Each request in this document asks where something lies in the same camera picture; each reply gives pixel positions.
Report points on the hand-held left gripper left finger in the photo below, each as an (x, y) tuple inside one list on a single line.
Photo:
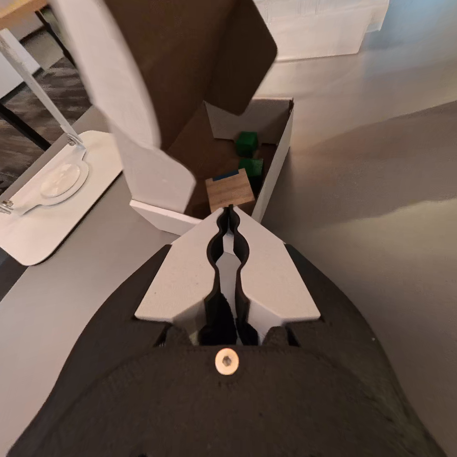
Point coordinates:
[(178, 278)]

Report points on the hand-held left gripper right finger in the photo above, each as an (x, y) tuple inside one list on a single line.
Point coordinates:
[(278, 282)]

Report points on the wooden cube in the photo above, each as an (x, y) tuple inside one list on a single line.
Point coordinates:
[(230, 194)]

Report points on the blue cube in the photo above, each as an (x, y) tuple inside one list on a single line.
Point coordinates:
[(225, 175)]

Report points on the green cube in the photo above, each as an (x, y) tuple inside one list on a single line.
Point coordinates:
[(252, 169), (247, 142)]

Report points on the white cardboard box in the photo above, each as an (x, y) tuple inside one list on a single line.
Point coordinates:
[(135, 107)]

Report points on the large white box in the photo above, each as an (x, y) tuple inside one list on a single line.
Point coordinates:
[(321, 28)]

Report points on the white desk lamp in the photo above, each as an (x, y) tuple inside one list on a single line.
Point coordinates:
[(71, 207)]

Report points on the wooden table with black legs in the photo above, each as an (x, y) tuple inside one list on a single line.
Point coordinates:
[(21, 7)]

